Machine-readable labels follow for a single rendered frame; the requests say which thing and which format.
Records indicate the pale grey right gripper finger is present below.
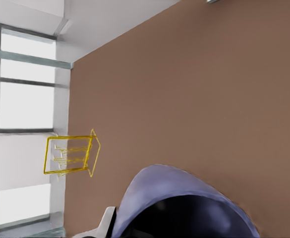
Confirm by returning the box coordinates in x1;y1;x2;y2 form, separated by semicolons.
73;206;117;238

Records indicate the lavender blue cup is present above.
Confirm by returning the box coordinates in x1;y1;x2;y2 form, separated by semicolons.
111;164;261;238

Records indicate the yellow wire cup holder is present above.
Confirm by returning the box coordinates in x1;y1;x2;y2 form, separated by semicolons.
43;128;101;178

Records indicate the silver frame post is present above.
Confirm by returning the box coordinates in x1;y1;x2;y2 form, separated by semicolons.
0;48;74;69

